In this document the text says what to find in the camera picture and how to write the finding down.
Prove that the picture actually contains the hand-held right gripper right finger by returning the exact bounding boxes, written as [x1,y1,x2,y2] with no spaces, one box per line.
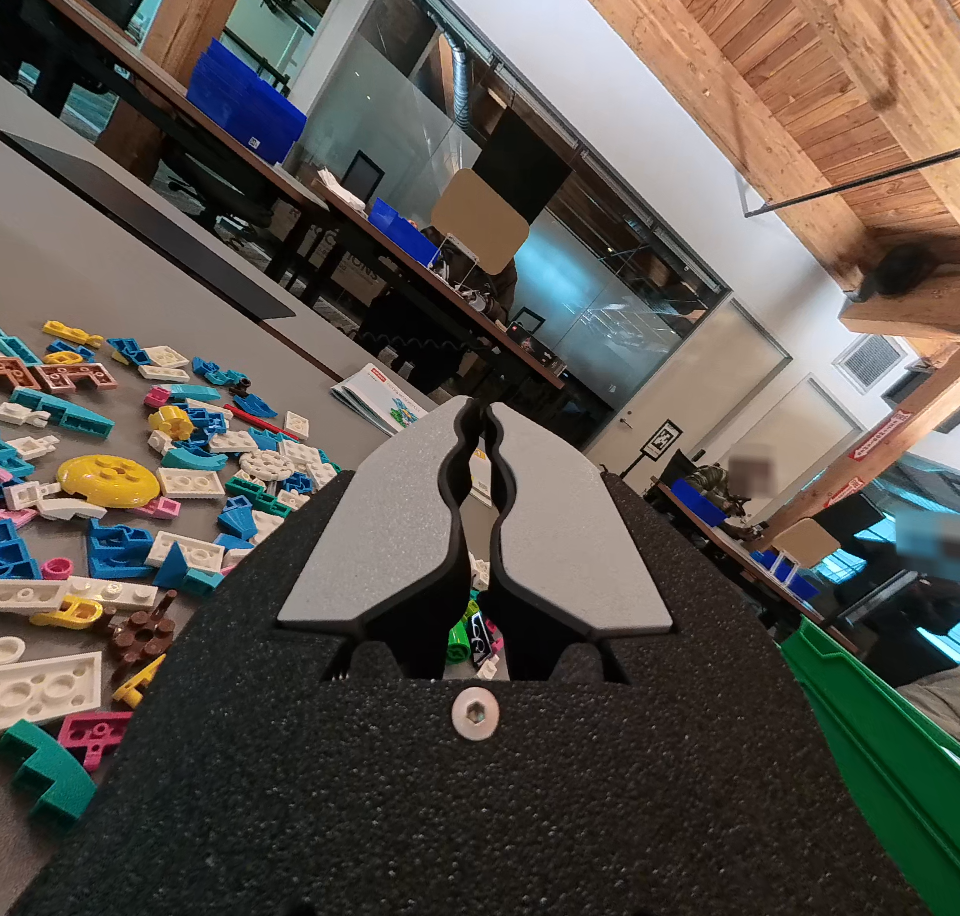
[480,402,675,680]

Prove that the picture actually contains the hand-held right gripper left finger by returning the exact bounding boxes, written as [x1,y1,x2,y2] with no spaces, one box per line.
[276,395,481,680]

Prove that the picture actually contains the scattered green brown lego pieces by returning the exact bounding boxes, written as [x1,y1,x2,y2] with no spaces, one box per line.
[448,548,505,680]

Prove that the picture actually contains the lego instruction booklet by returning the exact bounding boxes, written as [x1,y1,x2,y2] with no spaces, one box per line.
[330,363,496,508]

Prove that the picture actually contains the pile of colourful lego pieces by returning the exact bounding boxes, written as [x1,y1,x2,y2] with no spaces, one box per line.
[0,319,346,834]

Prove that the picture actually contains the blue plastic bin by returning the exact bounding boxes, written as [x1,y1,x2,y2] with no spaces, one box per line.
[669,478,729,528]
[750,548,820,603]
[367,197,444,268]

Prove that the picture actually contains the printed tag sign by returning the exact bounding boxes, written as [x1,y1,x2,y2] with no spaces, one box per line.
[639,419,684,461]

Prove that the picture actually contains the wooden desk with black legs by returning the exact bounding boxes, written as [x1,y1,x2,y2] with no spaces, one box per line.
[651,481,858,650]
[311,181,569,407]

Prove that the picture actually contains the white door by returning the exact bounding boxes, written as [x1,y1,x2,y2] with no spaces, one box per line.
[585,297,792,474]

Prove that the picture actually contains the black boxes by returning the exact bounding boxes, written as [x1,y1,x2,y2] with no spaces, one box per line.
[506,308,565,371]

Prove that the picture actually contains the rounded wooden board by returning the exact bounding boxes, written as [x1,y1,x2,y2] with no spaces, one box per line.
[772,518,841,568]
[431,168,531,275]

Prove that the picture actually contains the glass partition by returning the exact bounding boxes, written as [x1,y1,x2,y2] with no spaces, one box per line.
[285,0,732,410]

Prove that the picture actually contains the printed cardboard box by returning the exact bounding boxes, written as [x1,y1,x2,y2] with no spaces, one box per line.
[285,207,391,309]

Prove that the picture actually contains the wooden beam with red stickers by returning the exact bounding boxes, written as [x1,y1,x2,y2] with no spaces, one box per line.
[757,361,960,551]

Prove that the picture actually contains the white crumpled paper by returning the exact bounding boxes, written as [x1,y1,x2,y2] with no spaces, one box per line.
[315,168,369,208]

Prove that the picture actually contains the green plastic bin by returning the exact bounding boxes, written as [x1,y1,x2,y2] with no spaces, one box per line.
[780,616,960,916]

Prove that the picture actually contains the black ceiling fixture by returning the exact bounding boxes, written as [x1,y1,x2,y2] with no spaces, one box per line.
[862,244,939,302]

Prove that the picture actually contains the stack of blue plastic bins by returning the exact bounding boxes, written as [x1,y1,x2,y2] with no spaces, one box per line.
[186,37,309,165]

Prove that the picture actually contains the wooden pillar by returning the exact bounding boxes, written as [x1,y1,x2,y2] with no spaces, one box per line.
[97,0,260,182]

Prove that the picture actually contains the long wooden desk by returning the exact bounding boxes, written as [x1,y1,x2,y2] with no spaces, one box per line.
[0,0,335,287]

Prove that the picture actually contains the wall air vent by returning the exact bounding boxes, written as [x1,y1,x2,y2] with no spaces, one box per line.
[832,333,909,394]

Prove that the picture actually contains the black picture frame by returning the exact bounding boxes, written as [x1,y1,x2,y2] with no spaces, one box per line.
[341,149,385,198]

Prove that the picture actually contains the black hanging rail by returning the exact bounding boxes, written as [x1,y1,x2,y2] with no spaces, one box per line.
[742,152,960,219]

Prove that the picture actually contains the silver ventilation duct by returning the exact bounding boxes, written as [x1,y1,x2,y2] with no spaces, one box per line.
[441,31,479,146]

